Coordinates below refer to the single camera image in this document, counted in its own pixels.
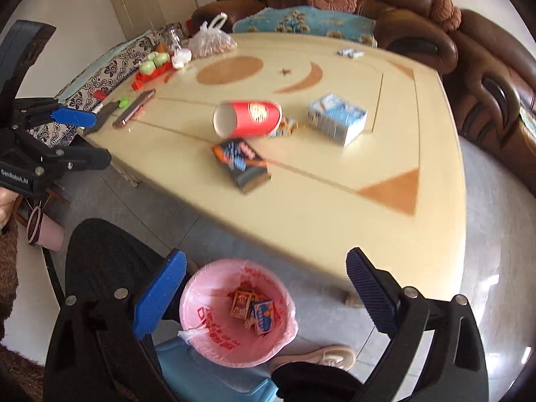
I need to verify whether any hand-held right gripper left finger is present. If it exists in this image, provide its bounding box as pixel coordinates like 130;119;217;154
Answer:
44;249;188;402

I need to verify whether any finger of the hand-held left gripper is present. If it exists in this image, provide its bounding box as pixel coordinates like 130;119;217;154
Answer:
29;142;113;177
14;98;98;130

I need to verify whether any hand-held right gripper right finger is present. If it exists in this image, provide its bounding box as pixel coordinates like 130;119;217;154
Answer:
345;247;490;402

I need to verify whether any pink-lined trash bin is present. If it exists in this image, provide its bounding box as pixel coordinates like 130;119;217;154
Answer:
178;258;299;368

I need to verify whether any blue cigarette pack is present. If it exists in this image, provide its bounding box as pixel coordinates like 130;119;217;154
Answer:
250;297;275;336

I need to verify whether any dark snack box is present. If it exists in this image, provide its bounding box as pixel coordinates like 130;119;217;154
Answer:
210;137;270;194

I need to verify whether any blue white carton box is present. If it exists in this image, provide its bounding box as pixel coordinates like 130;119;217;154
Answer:
307;93;368;147

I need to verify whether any red paper cup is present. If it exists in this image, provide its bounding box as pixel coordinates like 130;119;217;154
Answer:
212;100;282;139

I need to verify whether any orange snack wrapper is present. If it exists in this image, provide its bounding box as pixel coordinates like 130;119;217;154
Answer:
268;117;300;138

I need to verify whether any person's left hand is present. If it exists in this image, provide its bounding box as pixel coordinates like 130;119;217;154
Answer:
0;188;17;236

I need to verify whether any dark cloth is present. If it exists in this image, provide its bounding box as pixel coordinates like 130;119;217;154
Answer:
81;101;119;137

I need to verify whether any wooden chair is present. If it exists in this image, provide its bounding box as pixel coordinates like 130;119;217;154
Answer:
14;180;72;218

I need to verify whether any pink-cased smartphone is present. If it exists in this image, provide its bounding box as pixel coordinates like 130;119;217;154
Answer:
112;88;157;129

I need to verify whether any bed with patterned cover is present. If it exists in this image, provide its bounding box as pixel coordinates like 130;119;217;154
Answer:
31;36;166;147

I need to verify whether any teal bed sheet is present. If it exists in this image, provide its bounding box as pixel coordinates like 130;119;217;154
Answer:
59;29;153;97

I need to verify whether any cream wooden coffee table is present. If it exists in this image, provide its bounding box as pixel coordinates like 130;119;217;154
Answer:
81;32;467;308

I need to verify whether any pink shoe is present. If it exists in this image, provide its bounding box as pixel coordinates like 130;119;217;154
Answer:
274;344;356;371

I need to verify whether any red plastic tray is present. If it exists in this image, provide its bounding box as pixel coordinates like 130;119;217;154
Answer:
131;50;173;91

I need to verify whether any person's right leg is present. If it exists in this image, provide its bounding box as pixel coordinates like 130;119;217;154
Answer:
271;361;365;402

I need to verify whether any brown fuzzy cloth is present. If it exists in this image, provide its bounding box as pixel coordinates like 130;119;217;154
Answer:
0;218;47;402

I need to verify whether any small white plastic bag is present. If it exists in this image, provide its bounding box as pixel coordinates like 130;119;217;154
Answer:
171;48;192;70

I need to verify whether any glass teapot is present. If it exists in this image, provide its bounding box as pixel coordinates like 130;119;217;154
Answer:
161;23;189;53

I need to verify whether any cream wardrobe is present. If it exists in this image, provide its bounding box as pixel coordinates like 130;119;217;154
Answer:
104;0;199;40

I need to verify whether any plastic bag of nuts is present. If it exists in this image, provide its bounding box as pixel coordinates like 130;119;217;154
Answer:
188;12;237;57

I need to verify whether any teal floral seat cloth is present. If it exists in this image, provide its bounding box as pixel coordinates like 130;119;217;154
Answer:
518;107;536;132

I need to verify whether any blue floral blanket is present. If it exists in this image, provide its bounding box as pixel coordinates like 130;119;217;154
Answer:
231;5;378;47

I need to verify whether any brown leather armchair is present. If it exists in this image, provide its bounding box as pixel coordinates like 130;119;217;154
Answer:
442;8;536;177

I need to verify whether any brown leather sofa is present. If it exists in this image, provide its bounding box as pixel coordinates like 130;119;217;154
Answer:
190;0;459;78

